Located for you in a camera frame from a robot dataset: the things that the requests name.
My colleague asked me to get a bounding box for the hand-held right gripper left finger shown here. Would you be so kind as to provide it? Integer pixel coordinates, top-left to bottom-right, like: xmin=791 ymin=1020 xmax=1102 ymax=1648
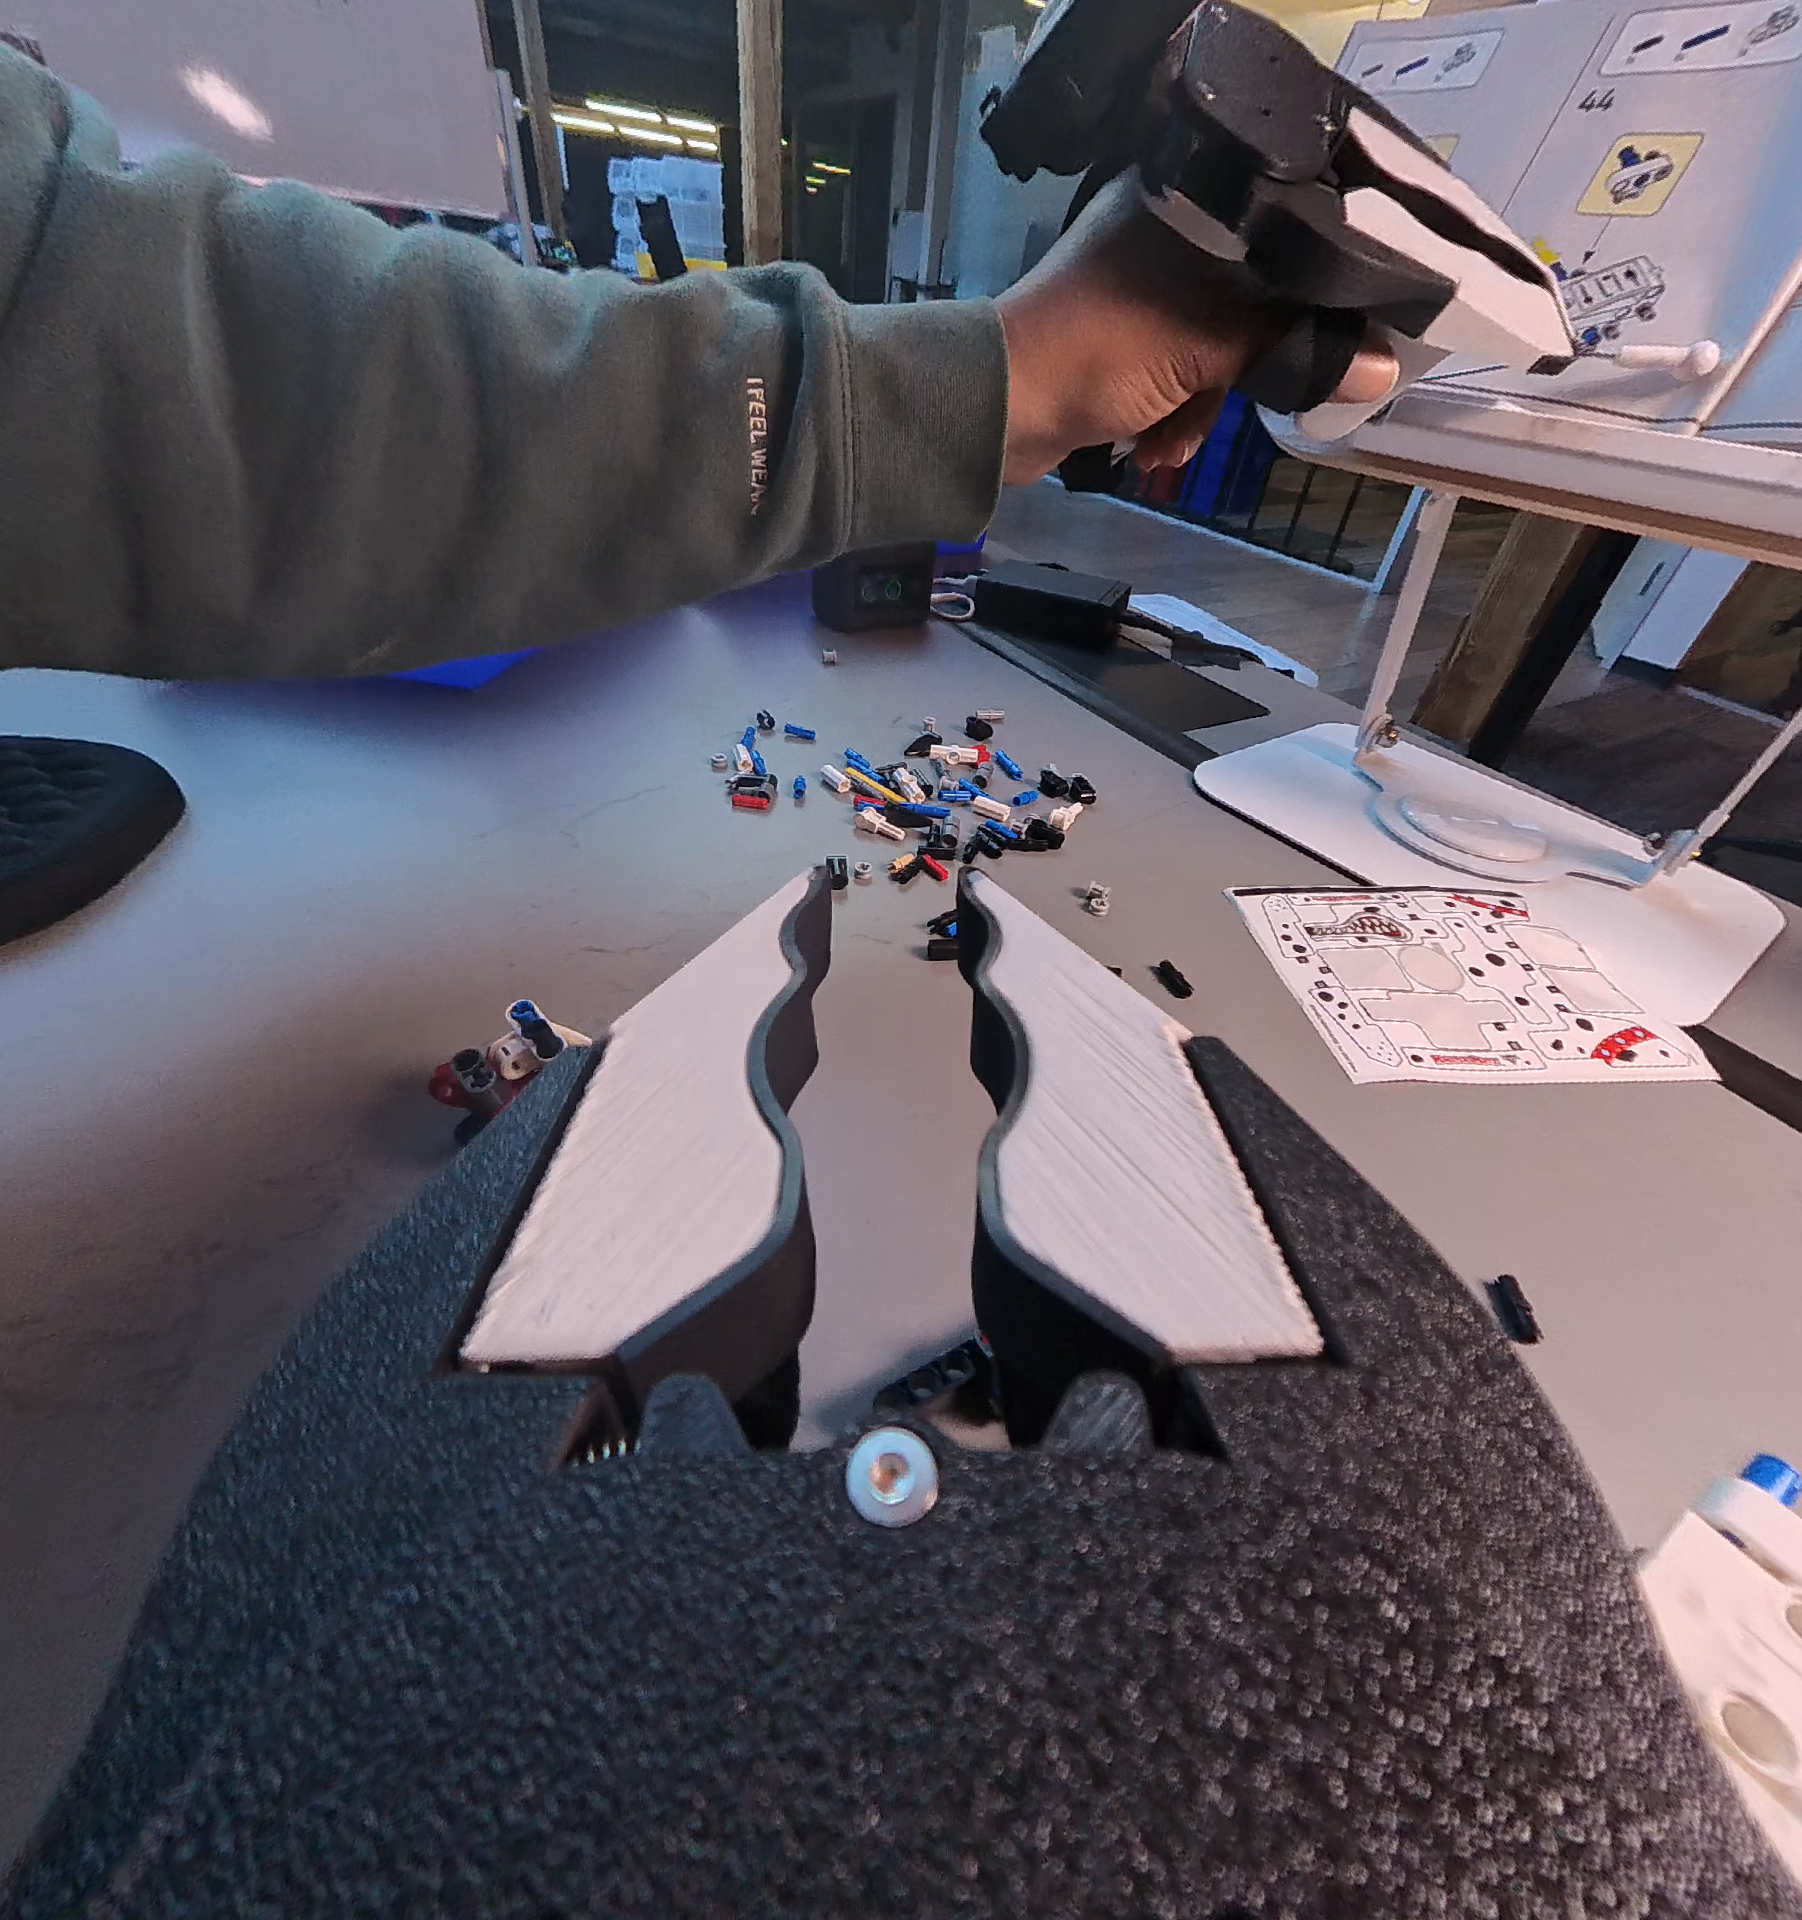
xmin=458 ymin=870 xmax=838 ymax=1411

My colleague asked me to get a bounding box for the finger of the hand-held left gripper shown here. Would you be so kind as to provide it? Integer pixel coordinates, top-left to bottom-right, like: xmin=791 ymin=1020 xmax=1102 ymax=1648
xmin=1330 ymin=106 xmax=1585 ymax=383

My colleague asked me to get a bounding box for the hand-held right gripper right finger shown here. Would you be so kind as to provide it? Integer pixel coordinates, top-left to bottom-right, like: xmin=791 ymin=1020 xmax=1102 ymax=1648
xmin=963 ymin=870 xmax=1330 ymax=1397

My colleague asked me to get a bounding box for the red white black brick subassembly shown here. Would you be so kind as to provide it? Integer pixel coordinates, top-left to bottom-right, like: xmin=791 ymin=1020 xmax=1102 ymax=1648
xmin=429 ymin=996 xmax=595 ymax=1141

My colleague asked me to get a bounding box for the pile of small toy bricks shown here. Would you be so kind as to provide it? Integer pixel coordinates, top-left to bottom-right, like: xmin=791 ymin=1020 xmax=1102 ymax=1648
xmin=712 ymin=705 xmax=1121 ymax=962

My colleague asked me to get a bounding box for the person's left forearm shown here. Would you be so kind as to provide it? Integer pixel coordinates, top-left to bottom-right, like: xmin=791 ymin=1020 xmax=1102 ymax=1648
xmin=0 ymin=30 xmax=1019 ymax=677

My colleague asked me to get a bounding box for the grey desk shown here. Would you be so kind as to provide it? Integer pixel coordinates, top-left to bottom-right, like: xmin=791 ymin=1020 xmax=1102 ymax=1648
xmin=0 ymin=569 xmax=1802 ymax=1861

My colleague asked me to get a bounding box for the person's left hand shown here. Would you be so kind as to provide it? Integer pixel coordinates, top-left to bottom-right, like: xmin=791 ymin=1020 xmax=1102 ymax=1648
xmin=993 ymin=166 xmax=1415 ymax=497

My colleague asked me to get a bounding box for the open instruction booklet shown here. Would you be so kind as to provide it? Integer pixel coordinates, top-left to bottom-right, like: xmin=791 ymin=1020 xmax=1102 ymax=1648
xmin=1322 ymin=0 xmax=1802 ymax=409

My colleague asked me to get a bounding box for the small black brick piece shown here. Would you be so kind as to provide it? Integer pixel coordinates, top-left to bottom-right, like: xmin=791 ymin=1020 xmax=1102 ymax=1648
xmin=866 ymin=1341 xmax=1001 ymax=1434

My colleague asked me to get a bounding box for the sticker sheet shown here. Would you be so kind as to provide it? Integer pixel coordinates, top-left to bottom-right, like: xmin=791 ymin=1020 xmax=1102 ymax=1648
xmin=1228 ymin=880 xmax=1720 ymax=1091

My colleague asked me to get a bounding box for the white booklet stand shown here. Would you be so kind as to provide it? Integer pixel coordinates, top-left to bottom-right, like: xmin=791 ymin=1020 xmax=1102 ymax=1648
xmin=1193 ymin=376 xmax=1802 ymax=1032

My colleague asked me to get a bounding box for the black power adapter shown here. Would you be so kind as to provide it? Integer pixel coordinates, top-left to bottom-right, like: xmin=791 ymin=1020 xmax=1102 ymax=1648
xmin=975 ymin=558 xmax=1139 ymax=656

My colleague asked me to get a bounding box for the black box device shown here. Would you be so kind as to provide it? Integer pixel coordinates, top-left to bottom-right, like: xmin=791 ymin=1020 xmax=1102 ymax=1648
xmin=813 ymin=539 xmax=942 ymax=635

